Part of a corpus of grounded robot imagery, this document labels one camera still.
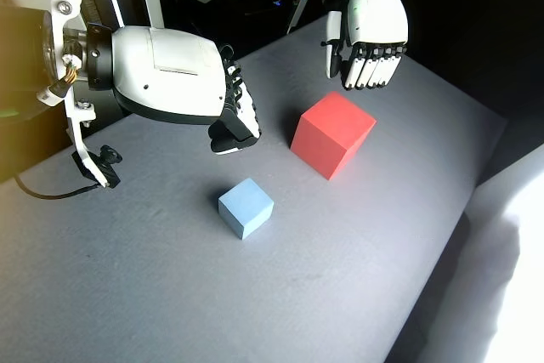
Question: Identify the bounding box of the red cube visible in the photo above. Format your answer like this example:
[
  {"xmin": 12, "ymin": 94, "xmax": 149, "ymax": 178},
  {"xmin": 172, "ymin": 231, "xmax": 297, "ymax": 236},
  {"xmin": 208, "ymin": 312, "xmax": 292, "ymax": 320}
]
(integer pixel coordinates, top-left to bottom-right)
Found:
[{"xmin": 290, "ymin": 90, "xmax": 377, "ymax": 181}]

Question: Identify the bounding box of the light blue cube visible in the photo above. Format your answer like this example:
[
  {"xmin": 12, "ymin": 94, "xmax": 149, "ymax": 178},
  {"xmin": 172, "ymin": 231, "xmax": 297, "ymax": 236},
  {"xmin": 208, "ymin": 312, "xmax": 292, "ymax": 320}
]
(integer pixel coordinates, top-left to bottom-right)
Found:
[{"xmin": 218, "ymin": 178, "xmax": 275, "ymax": 241}]

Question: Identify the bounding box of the grey table cloth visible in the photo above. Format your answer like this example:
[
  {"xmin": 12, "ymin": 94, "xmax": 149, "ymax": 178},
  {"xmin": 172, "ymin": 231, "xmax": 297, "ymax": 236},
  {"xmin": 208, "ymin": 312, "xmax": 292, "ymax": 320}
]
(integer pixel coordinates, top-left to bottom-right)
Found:
[{"xmin": 0, "ymin": 12, "xmax": 509, "ymax": 363}]

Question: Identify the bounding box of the black camera cable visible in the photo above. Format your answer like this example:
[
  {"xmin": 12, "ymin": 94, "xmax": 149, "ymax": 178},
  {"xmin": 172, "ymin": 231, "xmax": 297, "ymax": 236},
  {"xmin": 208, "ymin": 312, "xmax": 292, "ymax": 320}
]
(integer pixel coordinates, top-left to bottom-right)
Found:
[{"xmin": 14, "ymin": 173, "xmax": 107, "ymax": 201}]

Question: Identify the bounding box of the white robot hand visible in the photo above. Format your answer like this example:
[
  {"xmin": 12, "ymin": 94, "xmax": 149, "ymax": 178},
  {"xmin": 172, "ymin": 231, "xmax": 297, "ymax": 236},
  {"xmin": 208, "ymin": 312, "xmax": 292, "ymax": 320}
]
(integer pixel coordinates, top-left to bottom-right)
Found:
[
  {"xmin": 320, "ymin": 0, "xmax": 410, "ymax": 92},
  {"xmin": 110, "ymin": 25, "xmax": 262, "ymax": 156}
]

